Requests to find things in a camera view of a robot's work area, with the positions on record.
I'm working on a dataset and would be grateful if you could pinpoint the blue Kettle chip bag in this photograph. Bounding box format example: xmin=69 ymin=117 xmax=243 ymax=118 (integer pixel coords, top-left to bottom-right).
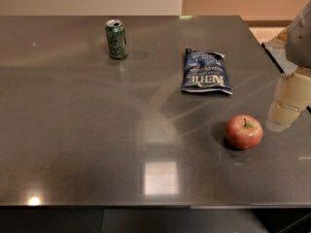
xmin=181 ymin=48 xmax=232 ymax=95

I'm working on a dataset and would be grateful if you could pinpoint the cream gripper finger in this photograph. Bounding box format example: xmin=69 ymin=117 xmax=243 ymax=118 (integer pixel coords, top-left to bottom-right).
xmin=266 ymin=67 xmax=311 ymax=132

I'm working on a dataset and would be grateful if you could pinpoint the red apple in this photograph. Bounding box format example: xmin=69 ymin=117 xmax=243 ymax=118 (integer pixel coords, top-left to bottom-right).
xmin=225 ymin=115 xmax=263 ymax=150

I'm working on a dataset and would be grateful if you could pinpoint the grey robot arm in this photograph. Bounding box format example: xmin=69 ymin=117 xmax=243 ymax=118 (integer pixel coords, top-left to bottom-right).
xmin=266 ymin=1 xmax=311 ymax=132

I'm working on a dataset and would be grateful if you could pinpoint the green soda can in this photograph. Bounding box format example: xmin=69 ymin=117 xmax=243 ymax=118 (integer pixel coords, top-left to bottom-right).
xmin=105 ymin=19 xmax=127 ymax=59

